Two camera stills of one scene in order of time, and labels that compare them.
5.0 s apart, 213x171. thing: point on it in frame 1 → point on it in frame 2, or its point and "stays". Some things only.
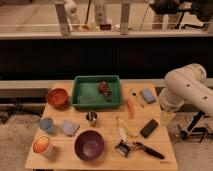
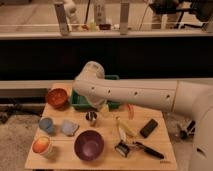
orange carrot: x=130 y=106 stays
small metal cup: x=91 y=115 stays
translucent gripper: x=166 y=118 → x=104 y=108
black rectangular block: x=149 y=128 stays
